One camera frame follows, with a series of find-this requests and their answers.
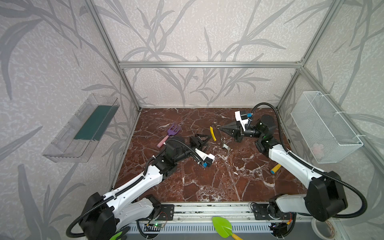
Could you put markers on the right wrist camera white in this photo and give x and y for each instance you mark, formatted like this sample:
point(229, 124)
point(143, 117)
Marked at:
point(243, 118)

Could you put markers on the green black work glove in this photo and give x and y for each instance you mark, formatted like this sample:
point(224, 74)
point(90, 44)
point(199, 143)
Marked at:
point(121, 234)

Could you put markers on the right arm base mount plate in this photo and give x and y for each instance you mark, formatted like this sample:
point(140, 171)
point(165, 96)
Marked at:
point(263, 211)

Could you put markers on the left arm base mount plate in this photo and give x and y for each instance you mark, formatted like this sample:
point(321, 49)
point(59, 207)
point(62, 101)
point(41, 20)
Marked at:
point(163, 213)

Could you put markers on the aluminium frame crossbar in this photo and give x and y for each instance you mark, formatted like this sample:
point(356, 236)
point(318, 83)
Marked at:
point(262, 65)

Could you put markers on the clear plastic wall tray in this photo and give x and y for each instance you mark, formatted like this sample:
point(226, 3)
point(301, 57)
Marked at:
point(79, 138)

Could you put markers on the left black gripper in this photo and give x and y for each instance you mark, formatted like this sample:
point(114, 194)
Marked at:
point(195, 141)

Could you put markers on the white wire mesh basket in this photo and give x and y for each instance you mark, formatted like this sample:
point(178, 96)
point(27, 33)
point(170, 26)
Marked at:
point(320, 122)

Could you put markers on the pink object in basket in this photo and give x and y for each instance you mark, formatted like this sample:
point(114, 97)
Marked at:
point(318, 151)

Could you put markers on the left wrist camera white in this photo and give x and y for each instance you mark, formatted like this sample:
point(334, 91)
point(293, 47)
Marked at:
point(205, 160)

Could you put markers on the blue toy rake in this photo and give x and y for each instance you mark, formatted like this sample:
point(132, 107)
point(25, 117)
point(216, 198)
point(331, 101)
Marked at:
point(275, 168)

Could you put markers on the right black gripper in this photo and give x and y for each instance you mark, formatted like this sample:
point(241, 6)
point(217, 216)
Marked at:
point(238, 130)

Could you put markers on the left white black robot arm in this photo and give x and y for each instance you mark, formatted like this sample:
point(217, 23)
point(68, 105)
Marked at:
point(107, 217)

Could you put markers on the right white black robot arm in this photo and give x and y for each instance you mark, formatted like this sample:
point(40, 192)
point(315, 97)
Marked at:
point(325, 197)

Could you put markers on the purple toy rake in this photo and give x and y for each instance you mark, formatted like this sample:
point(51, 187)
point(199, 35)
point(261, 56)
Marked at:
point(173, 130)

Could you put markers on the green toy shovel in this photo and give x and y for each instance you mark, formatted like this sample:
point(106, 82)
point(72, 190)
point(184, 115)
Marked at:
point(224, 228)

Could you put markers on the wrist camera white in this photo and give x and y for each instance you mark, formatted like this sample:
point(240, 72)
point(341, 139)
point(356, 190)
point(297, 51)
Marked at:
point(243, 118)
point(205, 160)

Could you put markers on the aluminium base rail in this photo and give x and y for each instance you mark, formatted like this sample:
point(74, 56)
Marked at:
point(193, 221)

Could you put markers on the tape roll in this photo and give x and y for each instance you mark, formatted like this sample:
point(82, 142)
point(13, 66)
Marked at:
point(324, 230)

